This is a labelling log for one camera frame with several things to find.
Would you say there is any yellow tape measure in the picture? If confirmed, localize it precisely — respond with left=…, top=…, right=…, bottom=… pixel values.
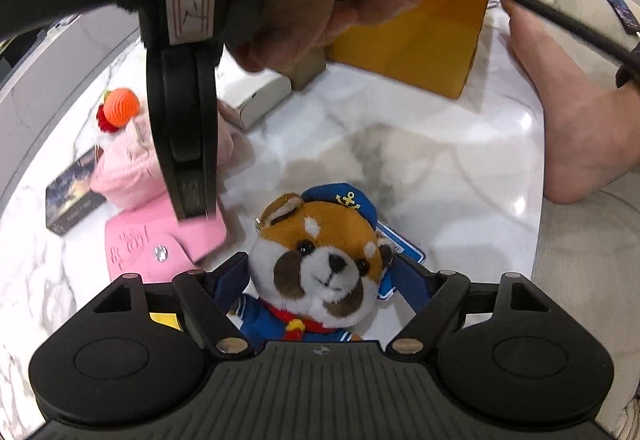
left=150, top=312, right=182, bottom=330

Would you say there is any pink snap card wallet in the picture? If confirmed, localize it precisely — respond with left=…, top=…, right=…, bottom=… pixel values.
left=105, top=195, right=227, bottom=283

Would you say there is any red panda sailor plush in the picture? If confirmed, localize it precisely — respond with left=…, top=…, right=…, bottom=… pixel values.
left=231, top=182, right=395, bottom=349

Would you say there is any white rectangular box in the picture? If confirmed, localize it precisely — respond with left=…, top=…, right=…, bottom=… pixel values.
left=215, top=49, right=292, bottom=130

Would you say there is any brown cardboard box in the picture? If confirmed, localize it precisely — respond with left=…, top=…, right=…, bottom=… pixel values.
left=280, top=48, right=326, bottom=92

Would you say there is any person right hand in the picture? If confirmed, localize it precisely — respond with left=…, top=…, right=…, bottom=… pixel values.
left=230, top=0, right=419, bottom=72

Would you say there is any pink mini backpack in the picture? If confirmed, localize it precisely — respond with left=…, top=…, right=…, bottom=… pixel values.
left=89, top=100, right=237, bottom=212

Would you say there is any orange crochet fruit toy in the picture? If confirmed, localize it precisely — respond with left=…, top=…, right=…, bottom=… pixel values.
left=96, top=88, right=140, bottom=134

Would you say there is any person bare foot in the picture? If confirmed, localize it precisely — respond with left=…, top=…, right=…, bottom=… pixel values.
left=501, top=0, right=639, bottom=204

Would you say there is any orange cardboard storage box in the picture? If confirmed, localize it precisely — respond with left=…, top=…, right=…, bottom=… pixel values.
left=326, top=0, right=489, bottom=99

